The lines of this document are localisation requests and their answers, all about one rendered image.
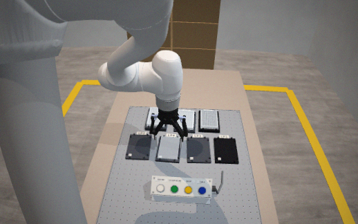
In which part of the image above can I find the white button panel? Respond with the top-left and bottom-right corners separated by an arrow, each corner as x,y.
151,171 -> 223,205

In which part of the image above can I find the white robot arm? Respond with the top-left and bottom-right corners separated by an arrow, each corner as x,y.
0,0 -> 183,224

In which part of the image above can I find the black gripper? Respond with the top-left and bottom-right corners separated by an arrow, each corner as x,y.
149,108 -> 188,149

